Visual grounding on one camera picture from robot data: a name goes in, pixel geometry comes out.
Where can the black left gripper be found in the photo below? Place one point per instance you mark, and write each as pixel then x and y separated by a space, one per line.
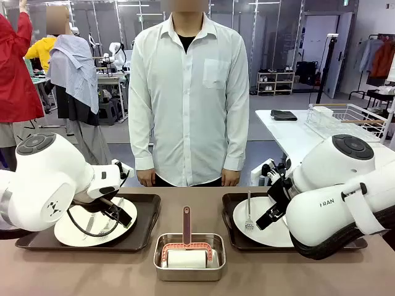
pixel 92 205

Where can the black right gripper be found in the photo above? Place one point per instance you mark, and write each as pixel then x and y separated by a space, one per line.
pixel 281 194

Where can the silver fork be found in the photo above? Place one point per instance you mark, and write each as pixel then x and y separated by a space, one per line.
pixel 106 228
pixel 248 212

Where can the brown plastic serving tray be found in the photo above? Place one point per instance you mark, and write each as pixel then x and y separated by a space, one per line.
pixel 228 216
pixel 145 222

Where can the round white plate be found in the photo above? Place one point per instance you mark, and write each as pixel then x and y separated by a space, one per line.
pixel 77 237
pixel 243 216

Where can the silver table knife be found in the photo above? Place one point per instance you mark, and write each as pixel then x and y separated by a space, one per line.
pixel 89 226

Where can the person's right forearm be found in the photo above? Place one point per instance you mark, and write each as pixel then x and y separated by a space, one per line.
pixel 142 145

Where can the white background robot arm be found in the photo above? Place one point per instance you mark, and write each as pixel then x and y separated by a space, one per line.
pixel 116 50

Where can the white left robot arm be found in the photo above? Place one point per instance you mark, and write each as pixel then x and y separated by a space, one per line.
pixel 46 172

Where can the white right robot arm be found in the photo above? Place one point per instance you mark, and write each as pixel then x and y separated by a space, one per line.
pixel 324 206

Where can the person's left forearm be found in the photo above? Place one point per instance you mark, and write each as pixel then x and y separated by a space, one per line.
pixel 236 145

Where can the person's right hand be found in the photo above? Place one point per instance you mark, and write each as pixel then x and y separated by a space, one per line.
pixel 146 178

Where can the person's left hand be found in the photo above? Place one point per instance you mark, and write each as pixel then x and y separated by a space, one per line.
pixel 231 178

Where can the rectangular stainless steel tray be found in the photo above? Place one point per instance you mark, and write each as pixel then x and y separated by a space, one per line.
pixel 188 274

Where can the white side table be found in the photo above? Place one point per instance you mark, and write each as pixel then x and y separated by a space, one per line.
pixel 290 132

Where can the grey plastic stool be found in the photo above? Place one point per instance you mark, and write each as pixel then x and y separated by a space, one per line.
pixel 108 112

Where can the white cutlery holder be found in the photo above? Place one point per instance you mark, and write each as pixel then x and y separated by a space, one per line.
pixel 321 112

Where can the person in white shirt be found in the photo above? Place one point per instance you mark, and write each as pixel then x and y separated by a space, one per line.
pixel 188 108

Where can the wooden shoe shelf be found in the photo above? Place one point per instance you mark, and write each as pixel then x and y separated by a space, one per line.
pixel 274 83

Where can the mannequin with striped shirt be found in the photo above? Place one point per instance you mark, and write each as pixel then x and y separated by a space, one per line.
pixel 74 74

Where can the black bag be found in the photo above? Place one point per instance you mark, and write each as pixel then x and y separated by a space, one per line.
pixel 305 72

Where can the black clothes rack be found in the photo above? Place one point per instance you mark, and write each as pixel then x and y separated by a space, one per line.
pixel 362 92

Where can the black tripod stand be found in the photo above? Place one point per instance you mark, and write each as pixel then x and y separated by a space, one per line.
pixel 328 58

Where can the mannequin in red jacket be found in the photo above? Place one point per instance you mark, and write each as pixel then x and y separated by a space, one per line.
pixel 15 77

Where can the figure in yellow top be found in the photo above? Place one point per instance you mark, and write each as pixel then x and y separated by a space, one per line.
pixel 40 49

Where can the hanging grey blue shirt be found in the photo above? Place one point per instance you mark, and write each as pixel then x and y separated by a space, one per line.
pixel 368 54

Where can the hanging orange jacket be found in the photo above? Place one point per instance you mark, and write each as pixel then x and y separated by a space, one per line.
pixel 384 58

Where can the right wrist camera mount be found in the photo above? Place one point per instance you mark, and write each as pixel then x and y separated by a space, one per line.
pixel 273 172

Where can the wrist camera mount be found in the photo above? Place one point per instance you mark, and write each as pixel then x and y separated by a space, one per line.
pixel 118 166
pixel 273 172

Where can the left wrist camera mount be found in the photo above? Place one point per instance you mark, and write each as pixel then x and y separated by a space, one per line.
pixel 118 166

